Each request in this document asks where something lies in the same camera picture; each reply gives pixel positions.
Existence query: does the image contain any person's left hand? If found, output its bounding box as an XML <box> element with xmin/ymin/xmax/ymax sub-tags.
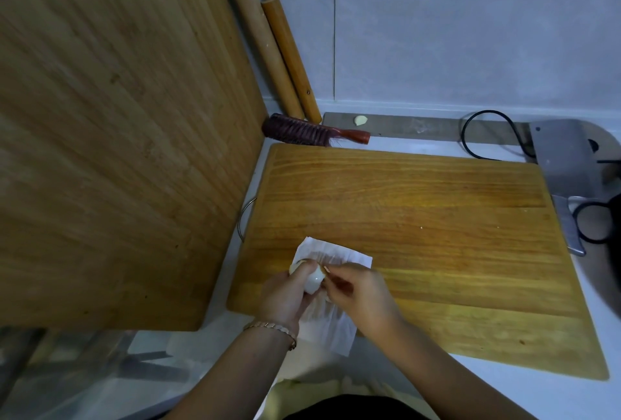
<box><xmin>254</xmin><ymin>259</ymin><xmax>325</xmax><ymax>337</ymax></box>

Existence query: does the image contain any person's left forearm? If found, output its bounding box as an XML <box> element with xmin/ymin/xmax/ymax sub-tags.
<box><xmin>164</xmin><ymin>327</ymin><xmax>297</xmax><ymax>420</ymax></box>

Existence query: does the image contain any wooden cutting board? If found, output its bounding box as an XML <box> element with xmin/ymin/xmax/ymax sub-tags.
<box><xmin>226</xmin><ymin>142</ymin><xmax>610</xmax><ymax>382</ymax></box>

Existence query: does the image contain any black power cable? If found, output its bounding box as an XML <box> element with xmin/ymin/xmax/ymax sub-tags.
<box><xmin>459</xmin><ymin>109</ymin><xmax>537</xmax><ymax>162</ymax></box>

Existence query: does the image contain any white boiled egg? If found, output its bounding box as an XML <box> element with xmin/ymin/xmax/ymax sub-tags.
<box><xmin>289</xmin><ymin>259</ymin><xmax>327</xmax><ymax>295</ymax></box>

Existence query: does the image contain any person's right forearm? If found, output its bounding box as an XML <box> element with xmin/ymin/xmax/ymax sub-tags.
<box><xmin>383</xmin><ymin>317</ymin><xmax>539</xmax><ymax>420</ymax></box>

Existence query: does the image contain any large upright bamboo board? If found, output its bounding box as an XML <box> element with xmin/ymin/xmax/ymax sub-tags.
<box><xmin>0</xmin><ymin>0</ymin><xmax>269</xmax><ymax>333</ymax></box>

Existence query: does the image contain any person's right hand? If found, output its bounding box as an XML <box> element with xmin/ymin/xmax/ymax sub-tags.
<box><xmin>321</xmin><ymin>261</ymin><xmax>406</xmax><ymax>338</ymax></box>

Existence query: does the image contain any gold bead bracelet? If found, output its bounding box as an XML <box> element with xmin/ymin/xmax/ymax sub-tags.
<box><xmin>242</xmin><ymin>320</ymin><xmax>298</xmax><ymax>351</ymax></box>

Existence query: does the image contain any black pan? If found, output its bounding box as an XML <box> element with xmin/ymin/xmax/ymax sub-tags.
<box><xmin>606</xmin><ymin>193</ymin><xmax>621</xmax><ymax>318</ymax></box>

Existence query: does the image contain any short brown wooden rolling pin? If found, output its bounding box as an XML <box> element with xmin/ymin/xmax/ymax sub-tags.
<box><xmin>261</xmin><ymin>0</ymin><xmax>323</xmax><ymax>124</ymax></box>

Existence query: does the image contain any white paper towel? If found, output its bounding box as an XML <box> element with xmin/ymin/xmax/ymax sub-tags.
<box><xmin>290</xmin><ymin>236</ymin><xmax>373</xmax><ymax>357</ymax></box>

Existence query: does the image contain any dark brush with red handle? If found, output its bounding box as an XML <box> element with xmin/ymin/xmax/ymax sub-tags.
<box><xmin>261</xmin><ymin>113</ymin><xmax>371</xmax><ymax>148</ymax></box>

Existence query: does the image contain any long pale wooden rolling pin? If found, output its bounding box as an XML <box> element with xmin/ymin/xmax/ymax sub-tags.
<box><xmin>211</xmin><ymin>0</ymin><xmax>307</xmax><ymax>120</ymax></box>

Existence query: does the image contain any person's pale yellow garment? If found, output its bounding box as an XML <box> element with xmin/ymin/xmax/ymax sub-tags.
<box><xmin>264</xmin><ymin>377</ymin><xmax>437</xmax><ymax>420</ymax></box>

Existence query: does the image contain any black looped cord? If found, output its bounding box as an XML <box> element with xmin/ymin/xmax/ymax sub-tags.
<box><xmin>572</xmin><ymin>200</ymin><xmax>615</xmax><ymax>245</ymax></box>

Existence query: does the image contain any steel cleaver knife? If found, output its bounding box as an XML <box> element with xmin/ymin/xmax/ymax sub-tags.
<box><xmin>528</xmin><ymin>118</ymin><xmax>605</xmax><ymax>257</ymax></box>

